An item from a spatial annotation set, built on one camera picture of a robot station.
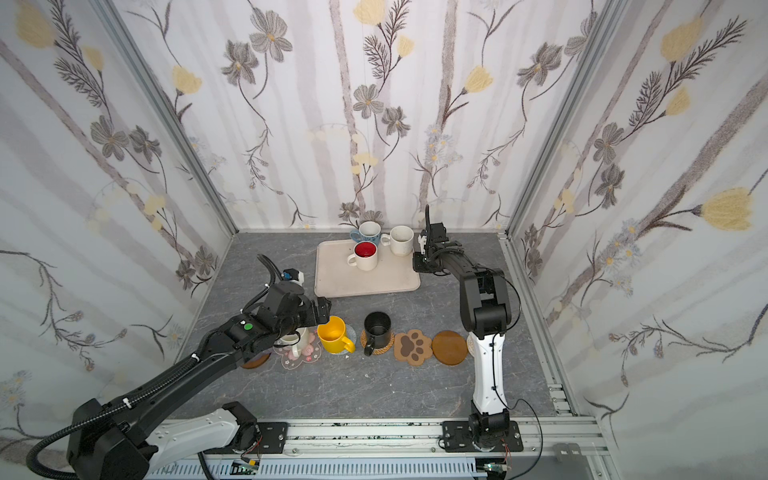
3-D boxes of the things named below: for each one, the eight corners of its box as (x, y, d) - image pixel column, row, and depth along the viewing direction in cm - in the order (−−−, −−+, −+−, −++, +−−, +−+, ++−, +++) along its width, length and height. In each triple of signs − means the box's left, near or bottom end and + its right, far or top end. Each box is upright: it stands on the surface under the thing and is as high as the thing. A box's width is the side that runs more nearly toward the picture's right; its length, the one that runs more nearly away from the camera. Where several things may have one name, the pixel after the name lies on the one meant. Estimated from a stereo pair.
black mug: (364, 357, 90) (363, 344, 82) (366, 326, 96) (365, 311, 88) (390, 357, 90) (391, 344, 82) (390, 326, 96) (391, 311, 89)
